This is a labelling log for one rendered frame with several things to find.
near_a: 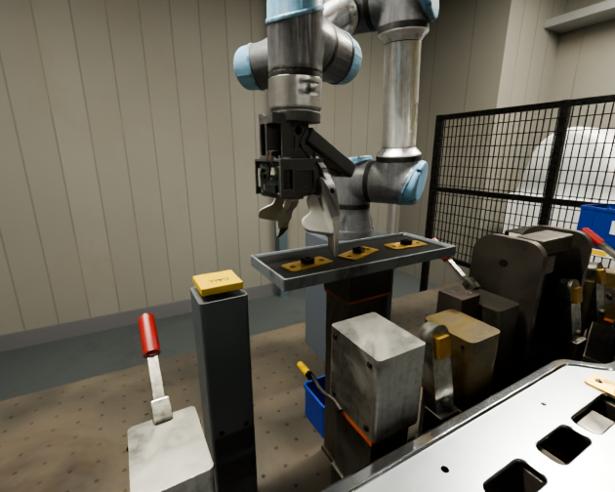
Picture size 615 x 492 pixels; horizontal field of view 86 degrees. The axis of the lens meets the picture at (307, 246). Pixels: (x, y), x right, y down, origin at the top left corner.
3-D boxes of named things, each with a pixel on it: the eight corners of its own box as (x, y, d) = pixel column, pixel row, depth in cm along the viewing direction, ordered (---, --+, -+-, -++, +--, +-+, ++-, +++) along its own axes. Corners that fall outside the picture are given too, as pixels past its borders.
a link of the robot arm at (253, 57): (336, -20, 85) (218, 42, 56) (377, -32, 79) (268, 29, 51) (345, 31, 92) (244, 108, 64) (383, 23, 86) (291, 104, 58)
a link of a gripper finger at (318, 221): (308, 263, 45) (285, 203, 47) (341, 255, 49) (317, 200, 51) (320, 254, 43) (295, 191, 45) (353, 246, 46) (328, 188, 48)
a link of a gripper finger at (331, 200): (318, 227, 49) (298, 177, 51) (327, 225, 50) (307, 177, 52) (336, 212, 45) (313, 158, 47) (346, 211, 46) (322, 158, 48)
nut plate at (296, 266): (293, 273, 51) (293, 266, 51) (279, 266, 54) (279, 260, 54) (334, 263, 56) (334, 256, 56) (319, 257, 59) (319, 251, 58)
